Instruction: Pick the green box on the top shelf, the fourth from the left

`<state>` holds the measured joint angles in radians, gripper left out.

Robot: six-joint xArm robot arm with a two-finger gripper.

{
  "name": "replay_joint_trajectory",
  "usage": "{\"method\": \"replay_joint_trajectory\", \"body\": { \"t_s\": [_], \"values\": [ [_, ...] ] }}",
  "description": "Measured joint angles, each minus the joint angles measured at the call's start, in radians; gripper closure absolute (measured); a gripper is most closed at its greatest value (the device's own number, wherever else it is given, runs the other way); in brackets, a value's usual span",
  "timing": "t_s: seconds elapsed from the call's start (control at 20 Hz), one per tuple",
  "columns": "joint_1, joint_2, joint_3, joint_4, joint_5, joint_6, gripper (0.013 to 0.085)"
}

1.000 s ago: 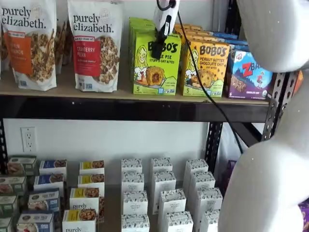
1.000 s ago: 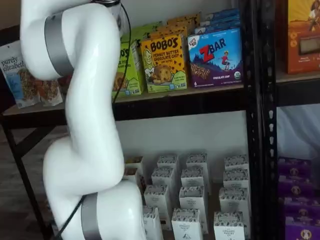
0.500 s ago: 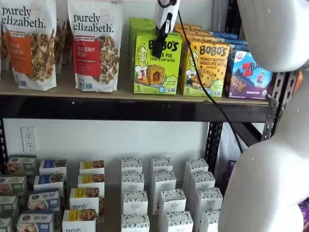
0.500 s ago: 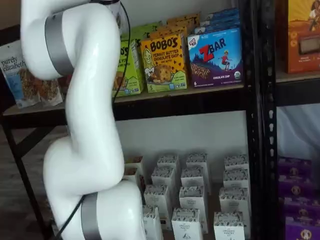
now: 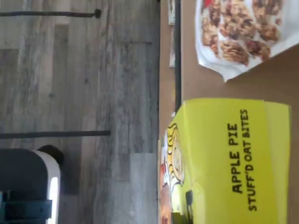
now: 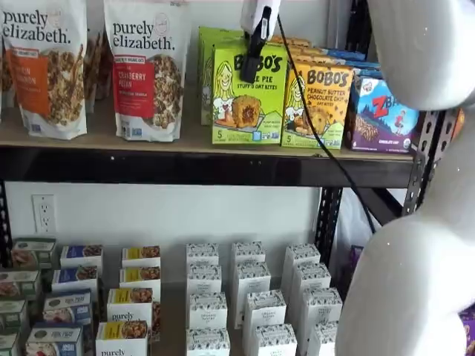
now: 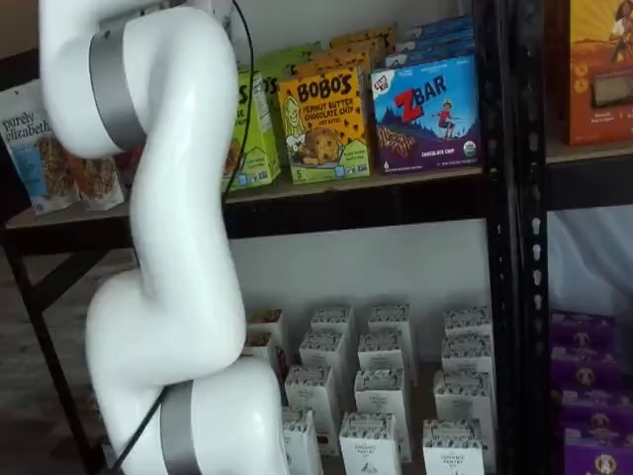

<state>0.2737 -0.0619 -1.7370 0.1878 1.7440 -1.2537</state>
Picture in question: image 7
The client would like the white plastic sheet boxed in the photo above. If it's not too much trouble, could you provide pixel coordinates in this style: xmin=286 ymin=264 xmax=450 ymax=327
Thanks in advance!
xmin=547 ymin=207 xmax=633 ymax=314

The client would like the black metal shelf rack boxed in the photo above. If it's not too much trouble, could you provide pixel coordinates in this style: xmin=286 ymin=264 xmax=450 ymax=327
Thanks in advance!
xmin=516 ymin=0 xmax=633 ymax=475
xmin=0 ymin=0 xmax=518 ymax=475

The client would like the orange label granola bag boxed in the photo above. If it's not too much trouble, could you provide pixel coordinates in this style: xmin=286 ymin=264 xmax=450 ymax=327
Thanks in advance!
xmin=78 ymin=155 xmax=126 ymax=210

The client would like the yellow label granola box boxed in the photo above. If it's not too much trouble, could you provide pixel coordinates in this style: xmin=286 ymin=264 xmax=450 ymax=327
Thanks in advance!
xmin=244 ymin=330 xmax=276 ymax=361
xmin=245 ymin=309 xmax=287 ymax=337

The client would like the green Bobo's apple pie box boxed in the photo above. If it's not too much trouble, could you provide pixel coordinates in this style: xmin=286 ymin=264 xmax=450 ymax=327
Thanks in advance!
xmin=251 ymin=61 xmax=286 ymax=100
xmin=222 ymin=68 xmax=282 ymax=192
xmin=256 ymin=48 xmax=317 ymax=68
xmin=261 ymin=42 xmax=323 ymax=54

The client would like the purple snack box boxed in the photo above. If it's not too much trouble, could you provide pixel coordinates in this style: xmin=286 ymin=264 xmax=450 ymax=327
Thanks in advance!
xmin=549 ymin=310 xmax=618 ymax=350
xmin=563 ymin=427 xmax=633 ymax=475
xmin=549 ymin=344 xmax=620 ymax=392
xmin=560 ymin=387 xmax=633 ymax=435

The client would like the orange Bobo's peanut butter box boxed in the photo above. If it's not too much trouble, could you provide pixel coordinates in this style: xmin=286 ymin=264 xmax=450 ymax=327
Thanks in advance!
xmin=296 ymin=53 xmax=377 ymax=75
xmin=316 ymin=42 xmax=387 ymax=59
xmin=329 ymin=22 xmax=398 ymax=48
xmin=277 ymin=66 xmax=371 ymax=186

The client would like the large orange cereal box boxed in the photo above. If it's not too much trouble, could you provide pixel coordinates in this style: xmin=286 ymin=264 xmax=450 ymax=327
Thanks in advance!
xmin=558 ymin=0 xmax=633 ymax=146

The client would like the blue Zbar box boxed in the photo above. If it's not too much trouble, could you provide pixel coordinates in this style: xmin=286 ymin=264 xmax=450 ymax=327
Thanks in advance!
xmin=370 ymin=52 xmax=483 ymax=174
xmin=395 ymin=34 xmax=476 ymax=53
xmin=405 ymin=14 xmax=475 ymax=40
xmin=384 ymin=48 xmax=477 ymax=68

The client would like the white patterned pantry box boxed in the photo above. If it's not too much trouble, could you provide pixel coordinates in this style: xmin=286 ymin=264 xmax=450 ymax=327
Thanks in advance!
xmin=421 ymin=419 xmax=485 ymax=475
xmin=442 ymin=306 xmax=493 ymax=342
xmin=310 ymin=305 xmax=355 ymax=342
xmin=440 ymin=334 xmax=495 ymax=377
xmin=353 ymin=367 xmax=406 ymax=422
xmin=284 ymin=364 xmax=334 ymax=422
xmin=433 ymin=369 xmax=493 ymax=426
xmin=357 ymin=331 xmax=406 ymax=377
xmin=339 ymin=411 xmax=398 ymax=475
xmin=280 ymin=405 xmax=324 ymax=475
xmin=299 ymin=330 xmax=348 ymax=377
xmin=367 ymin=302 xmax=412 ymax=342

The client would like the blue label granola bag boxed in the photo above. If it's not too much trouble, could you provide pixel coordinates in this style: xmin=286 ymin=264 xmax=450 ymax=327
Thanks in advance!
xmin=0 ymin=81 xmax=84 ymax=215

